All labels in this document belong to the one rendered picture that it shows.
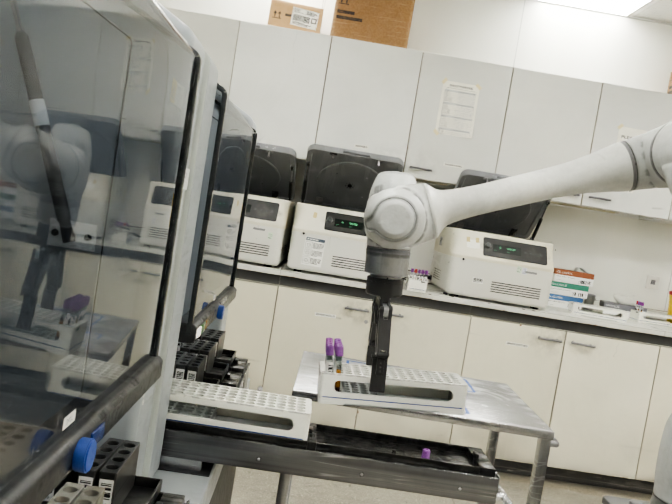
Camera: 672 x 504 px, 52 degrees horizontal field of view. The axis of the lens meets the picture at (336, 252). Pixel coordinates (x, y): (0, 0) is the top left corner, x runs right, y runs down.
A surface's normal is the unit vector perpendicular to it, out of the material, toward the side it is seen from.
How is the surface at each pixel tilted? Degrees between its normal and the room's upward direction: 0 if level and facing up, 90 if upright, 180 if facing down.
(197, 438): 90
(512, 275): 90
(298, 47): 90
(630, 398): 90
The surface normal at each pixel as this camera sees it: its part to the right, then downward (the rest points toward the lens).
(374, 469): 0.03, 0.06
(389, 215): -0.19, 0.09
